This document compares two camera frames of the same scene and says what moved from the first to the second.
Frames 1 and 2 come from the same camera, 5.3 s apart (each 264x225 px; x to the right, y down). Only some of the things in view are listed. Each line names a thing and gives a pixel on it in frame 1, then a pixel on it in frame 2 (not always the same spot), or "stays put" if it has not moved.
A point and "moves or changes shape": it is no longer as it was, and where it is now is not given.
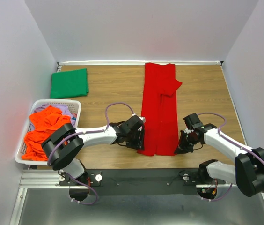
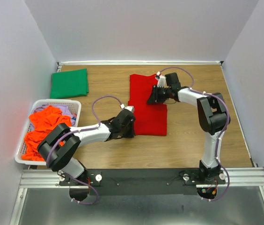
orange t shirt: (47, 120) stays put
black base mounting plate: (140, 182) stays put
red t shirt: (160, 110) moves or changes shape
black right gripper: (181, 147) -> (154, 98)
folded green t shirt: (70, 83) stays put
